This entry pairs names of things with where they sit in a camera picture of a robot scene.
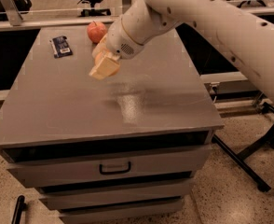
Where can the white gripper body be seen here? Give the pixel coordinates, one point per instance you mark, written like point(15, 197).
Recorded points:
point(120, 42)

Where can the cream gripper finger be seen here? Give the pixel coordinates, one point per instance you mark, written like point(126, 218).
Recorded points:
point(100, 48)
point(105, 68)

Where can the orange fruit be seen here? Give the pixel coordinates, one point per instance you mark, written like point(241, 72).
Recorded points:
point(98, 57)

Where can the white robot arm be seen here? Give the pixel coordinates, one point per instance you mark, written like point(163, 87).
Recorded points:
point(245, 40)

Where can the blue rxbar blueberry wrapper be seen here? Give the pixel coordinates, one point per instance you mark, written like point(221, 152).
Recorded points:
point(60, 46)

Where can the red apple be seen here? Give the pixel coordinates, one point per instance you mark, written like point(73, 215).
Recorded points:
point(96, 31)

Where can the grey drawer cabinet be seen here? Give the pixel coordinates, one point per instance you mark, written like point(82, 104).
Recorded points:
point(58, 124)

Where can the black object on floor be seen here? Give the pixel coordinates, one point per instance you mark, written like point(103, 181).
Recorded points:
point(19, 208)

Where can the black robot stand base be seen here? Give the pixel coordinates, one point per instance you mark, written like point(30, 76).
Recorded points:
point(266, 140)

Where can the metal window frame rail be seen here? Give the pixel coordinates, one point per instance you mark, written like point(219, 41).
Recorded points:
point(46, 13)

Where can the black drawer handle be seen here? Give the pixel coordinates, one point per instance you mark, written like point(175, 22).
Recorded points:
point(114, 168)

